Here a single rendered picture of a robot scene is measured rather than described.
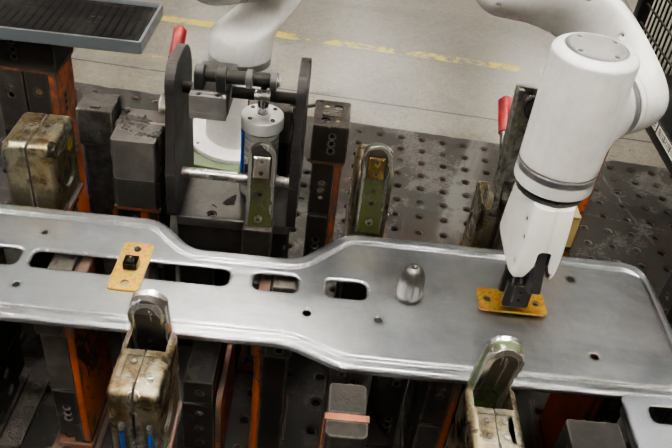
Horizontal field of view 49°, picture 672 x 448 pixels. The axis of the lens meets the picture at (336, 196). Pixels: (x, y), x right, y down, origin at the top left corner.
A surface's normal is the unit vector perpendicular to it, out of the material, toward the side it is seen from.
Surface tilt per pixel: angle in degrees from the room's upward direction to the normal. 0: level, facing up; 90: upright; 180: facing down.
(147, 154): 90
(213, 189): 0
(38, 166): 90
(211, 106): 90
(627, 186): 0
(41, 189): 90
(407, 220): 0
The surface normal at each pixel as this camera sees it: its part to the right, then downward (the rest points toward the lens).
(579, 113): -0.31, 0.55
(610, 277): 0.10, -0.79
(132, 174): -0.04, 0.60
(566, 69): -0.81, 0.29
